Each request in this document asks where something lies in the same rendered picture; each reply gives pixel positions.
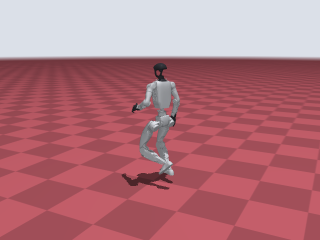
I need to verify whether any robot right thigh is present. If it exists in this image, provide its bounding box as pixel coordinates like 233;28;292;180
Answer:
156;117;175;149

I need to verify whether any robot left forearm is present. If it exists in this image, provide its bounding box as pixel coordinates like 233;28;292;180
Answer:
136;99;146;111

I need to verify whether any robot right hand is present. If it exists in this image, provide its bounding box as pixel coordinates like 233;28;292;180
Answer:
170;114;176;127

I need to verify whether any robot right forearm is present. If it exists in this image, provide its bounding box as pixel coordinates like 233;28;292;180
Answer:
171;102;180;117

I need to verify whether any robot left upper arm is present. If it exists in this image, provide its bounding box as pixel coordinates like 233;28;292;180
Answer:
143;82;156;107

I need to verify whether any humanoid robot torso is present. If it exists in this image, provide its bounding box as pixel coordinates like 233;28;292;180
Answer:
152;79;172;127

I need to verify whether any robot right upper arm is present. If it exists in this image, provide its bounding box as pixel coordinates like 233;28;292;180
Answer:
170;81;180;104

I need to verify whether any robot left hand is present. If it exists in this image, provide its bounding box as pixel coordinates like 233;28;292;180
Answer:
132;103;140;113

